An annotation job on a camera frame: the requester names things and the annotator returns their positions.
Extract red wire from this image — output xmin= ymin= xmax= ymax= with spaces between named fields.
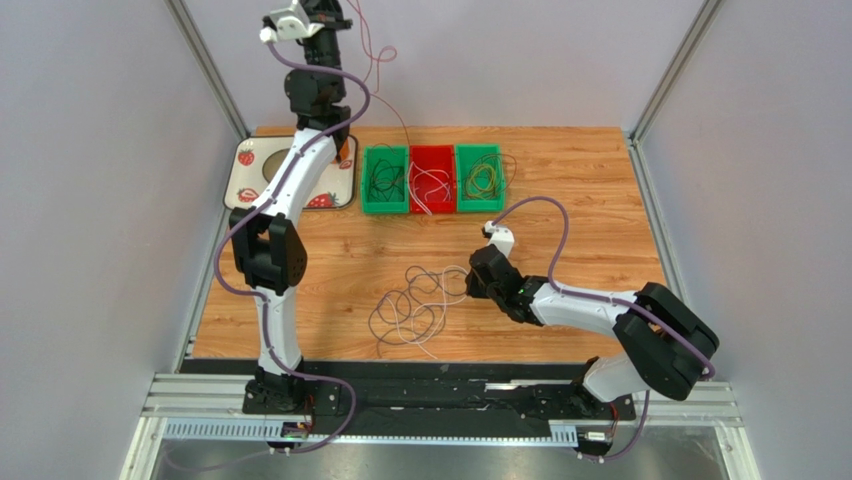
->
xmin=346 ymin=0 xmax=414 ymax=149

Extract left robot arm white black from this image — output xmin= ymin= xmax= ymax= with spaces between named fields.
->
xmin=229 ymin=1 xmax=360 ymax=414

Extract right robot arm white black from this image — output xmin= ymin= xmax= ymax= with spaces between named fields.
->
xmin=466 ymin=245 xmax=719 ymax=403

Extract right green bin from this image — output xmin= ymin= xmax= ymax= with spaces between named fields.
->
xmin=455 ymin=144 xmax=506 ymax=213

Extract green bin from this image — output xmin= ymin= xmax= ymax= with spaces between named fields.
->
xmin=455 ymin=144 xmax=506 ymax=213
xmin=360 ymin=144 xmax=409 ymax=215

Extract red bin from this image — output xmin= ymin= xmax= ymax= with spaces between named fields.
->
xmin=408 ymin=145 xmax=457 ymax=215

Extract orange mug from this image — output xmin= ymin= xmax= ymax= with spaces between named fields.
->
xmin=336 ymin=138 xmax=352 ymax=170

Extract left green bin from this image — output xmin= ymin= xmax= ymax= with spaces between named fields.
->
xmin=360 ymin=144 xmax=409 ymax=215

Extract beige ceramic bowl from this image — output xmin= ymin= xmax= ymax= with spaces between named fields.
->
xmin=262 ymin=149 xmax=290 ymax=183

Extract strawberry pattern tray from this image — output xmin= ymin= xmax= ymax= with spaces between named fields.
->
xmin=223 ymin=135 xmax=359 ymax=210

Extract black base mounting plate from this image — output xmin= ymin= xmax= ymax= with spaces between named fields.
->
xmin=242 ymin=360 xmax=638 ymax=438

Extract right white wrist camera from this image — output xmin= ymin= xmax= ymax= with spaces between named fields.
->
xmin=482 ymin=221 xmax=515 ymax=257

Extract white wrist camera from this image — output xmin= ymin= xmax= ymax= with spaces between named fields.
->
xmin=482 ymin=221 xmax=515 ymax=257
xmin=259 ymin=0 xmax=323 ymax=45

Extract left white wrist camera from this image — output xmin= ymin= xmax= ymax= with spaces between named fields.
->
xmin=259 ymin=0 xmax=323 ymax=45

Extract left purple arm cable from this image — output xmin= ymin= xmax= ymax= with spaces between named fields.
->
xmin=212 ymin=39 xmax=371 ymax=461

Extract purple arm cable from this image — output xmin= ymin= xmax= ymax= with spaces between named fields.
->
xmin=491 ymin=195 xmax=717 ymax=463
xmin=212 ymin=39 xmax=371 ymax=461

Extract dark purple wire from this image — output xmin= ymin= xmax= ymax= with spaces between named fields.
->
xmin=368 ymin=264 xmax=471 ymax=361

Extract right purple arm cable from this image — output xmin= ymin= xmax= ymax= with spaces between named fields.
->
xmin=491 ymin=195 xmax=717 ymax=463

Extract yellow green wires in bin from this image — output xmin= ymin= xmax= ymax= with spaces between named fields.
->
xmin=463 ymin=152 xmax=518 ymax=202

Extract black wires in bin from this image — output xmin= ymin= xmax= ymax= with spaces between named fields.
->
xmin=368 ymin=142 xmax=407 ymax=204

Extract aluminium frame rail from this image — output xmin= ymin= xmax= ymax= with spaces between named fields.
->
xmin=121 ymin=374 xmax=760 ymax=479

